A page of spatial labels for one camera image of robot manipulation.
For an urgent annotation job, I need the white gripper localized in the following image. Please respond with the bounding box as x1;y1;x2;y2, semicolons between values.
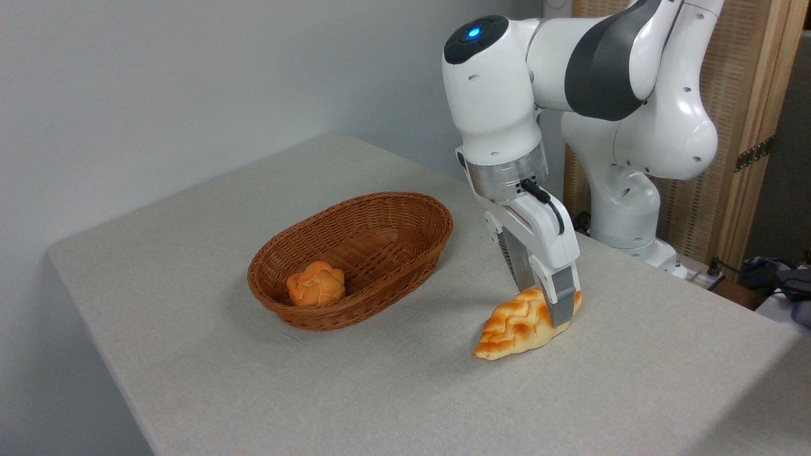
484;194;581;329

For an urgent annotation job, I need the long braided bread loaf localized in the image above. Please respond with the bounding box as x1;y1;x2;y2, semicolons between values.
473;286;583;362

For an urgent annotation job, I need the brown oval wicker basket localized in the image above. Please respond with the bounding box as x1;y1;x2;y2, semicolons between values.
247;192;454;332

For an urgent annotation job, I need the round orange bread roll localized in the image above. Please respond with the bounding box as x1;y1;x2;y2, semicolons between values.
286;261;347;308

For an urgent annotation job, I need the dark metal screen hinge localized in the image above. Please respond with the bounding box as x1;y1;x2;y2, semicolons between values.
734;136;776;173

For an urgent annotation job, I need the blue-grey bundle of cloth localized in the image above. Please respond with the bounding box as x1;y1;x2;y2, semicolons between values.
744;255;811;328

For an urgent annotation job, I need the wooden woven folding screen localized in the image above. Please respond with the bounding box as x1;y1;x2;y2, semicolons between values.
564;0;811;268

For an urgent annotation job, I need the black gripper cable with plug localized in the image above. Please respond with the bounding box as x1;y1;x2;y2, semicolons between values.
520;179;566;236

